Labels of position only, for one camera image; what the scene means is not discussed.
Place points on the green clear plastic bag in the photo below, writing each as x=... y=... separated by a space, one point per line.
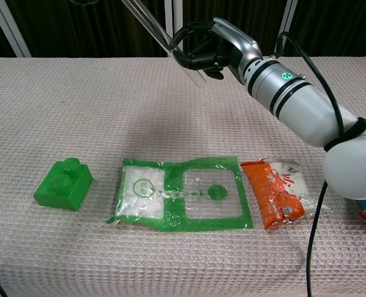
x=176 y=216

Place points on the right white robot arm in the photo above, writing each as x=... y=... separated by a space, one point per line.
x=300 y=102

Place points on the clear glass test tube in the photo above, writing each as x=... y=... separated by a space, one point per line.
x=151 y=24

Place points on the orange white snack bag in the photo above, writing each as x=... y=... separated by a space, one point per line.
x=263 y=191

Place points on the green toy building block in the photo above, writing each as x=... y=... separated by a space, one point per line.
x=62 y=188

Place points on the beige waffle tablecloth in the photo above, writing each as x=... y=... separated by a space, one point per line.
x=108 y=108

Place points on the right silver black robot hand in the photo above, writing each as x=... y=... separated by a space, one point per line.
x=229 y=40

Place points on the white partition post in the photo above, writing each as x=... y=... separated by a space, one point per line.
x=176 y=18
x=12 y=31
x=283 y=18

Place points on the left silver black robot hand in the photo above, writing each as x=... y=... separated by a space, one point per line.
x=83 y=2

